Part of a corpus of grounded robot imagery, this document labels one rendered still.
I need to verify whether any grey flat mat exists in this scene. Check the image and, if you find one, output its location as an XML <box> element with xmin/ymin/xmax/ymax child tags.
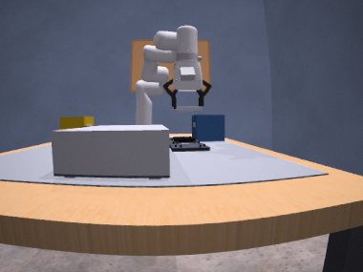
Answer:
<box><xmin>0</xmin><ymin>141</ymin><xmax>329</xmax><ymax>188</ymax></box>

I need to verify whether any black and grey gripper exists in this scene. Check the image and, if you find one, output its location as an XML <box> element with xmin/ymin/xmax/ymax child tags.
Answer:
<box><xmin>163</xmin><ymin>59</ymin><xmax>212</xmax><ymax>109</ymax></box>

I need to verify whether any yellow open-top bin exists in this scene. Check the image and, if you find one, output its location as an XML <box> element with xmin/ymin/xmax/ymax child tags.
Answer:
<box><xmin>59</xmin><ymin>116</ymin><xmax>94</xmax><ymax>130</ymax></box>

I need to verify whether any blue open-top bin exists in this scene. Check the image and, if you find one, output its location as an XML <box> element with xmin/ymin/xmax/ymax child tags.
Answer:
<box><xmin>192</xmin><ymin>115</ymin><xmax>224</xmax><ymax>142</ymax></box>

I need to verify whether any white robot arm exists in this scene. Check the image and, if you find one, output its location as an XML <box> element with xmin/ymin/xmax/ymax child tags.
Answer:
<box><xmin>136</xmin><ymin>26</ymin><xmax>202</xmax><ymax>125</ymax></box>

